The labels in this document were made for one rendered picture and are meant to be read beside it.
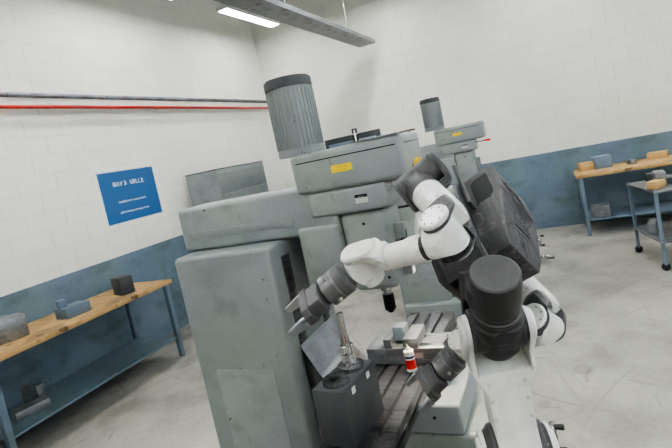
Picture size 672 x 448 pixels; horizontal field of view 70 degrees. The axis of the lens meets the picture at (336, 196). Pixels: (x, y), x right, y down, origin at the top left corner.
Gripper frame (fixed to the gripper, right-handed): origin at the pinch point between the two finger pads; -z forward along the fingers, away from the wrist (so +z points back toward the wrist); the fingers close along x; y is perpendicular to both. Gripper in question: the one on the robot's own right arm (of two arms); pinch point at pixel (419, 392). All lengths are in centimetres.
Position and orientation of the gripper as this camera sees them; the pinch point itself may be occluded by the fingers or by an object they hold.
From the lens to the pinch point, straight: 174.0
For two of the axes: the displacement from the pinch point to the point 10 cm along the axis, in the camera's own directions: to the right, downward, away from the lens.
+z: 6.3, -7.4, -2.3
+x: -2.9, -5.0, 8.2
